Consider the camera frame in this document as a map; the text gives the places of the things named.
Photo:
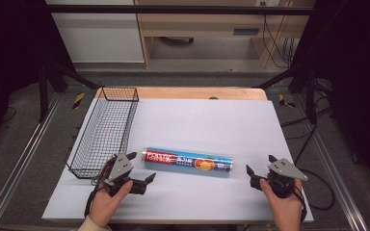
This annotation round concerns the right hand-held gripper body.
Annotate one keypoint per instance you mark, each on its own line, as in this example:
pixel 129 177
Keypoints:
pixel 285 168

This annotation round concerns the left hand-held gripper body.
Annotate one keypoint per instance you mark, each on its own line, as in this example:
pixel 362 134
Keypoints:
pixel 120 166

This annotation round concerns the red and blue box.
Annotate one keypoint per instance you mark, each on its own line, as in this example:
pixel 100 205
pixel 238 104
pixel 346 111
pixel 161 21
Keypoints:
pixel 186 162

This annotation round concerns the person's left hand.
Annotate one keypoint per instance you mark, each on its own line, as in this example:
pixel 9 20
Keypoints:
pixel 104 205

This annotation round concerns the person's right hand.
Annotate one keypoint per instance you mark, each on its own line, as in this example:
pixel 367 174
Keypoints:
pixel 287 211

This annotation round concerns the yellow black tape piece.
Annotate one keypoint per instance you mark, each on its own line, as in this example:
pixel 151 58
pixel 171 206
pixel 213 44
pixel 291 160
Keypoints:
pixel 78 100
pixel 282 100

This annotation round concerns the white table mat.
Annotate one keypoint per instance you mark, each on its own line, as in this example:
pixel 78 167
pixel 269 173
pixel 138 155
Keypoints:
pixel 205 128

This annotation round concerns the wooden table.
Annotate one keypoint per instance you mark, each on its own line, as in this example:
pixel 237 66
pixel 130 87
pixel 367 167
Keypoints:
pixel 189 93

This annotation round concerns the dark curtain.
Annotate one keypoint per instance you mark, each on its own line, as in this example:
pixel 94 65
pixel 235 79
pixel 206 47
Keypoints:
pixel 9 57
pixel 356 80

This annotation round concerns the white cabinet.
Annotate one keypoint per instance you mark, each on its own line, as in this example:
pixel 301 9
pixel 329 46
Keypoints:
pixel 99 35

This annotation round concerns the wooden desk shelf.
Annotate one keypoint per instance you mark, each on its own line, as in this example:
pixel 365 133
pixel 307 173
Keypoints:
pixel 205 24

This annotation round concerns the aluminium floor rail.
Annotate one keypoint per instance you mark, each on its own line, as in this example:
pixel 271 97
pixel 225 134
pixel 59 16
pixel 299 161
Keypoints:
pixel 330 160
pixel 19 163

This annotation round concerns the black frame stand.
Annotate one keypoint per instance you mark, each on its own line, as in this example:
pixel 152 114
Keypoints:
pixel 311 96
pixel 43 93

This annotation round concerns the black horizontal frame bar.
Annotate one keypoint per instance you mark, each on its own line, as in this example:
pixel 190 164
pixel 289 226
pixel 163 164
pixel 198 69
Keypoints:
pixel 173 9

